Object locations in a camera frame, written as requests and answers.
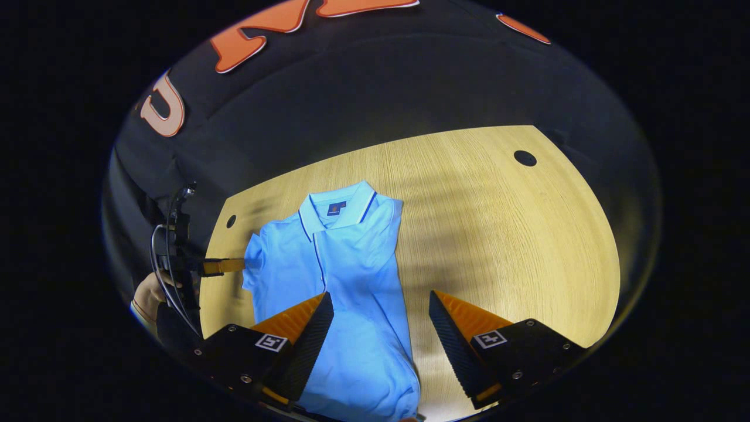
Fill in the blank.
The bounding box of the light blue T-shirt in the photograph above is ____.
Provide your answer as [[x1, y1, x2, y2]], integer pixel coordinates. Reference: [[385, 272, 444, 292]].
[[241, 181, 421, 422]]

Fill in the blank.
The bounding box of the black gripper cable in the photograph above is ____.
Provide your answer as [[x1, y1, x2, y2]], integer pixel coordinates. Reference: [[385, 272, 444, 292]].
[[150, 186, 203, 338]]

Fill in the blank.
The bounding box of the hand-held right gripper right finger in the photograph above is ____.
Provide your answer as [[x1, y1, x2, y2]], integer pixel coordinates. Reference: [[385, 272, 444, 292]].
[[429, 290, 588, 410]]

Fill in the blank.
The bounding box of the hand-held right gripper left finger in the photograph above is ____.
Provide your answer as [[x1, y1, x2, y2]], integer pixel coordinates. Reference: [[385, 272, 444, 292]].
[[190, 292, 335, 411]]

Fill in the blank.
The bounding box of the black backdrop cloth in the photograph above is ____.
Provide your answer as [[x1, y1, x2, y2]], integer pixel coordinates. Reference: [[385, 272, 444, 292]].
[[103, 0, 663, 358]]

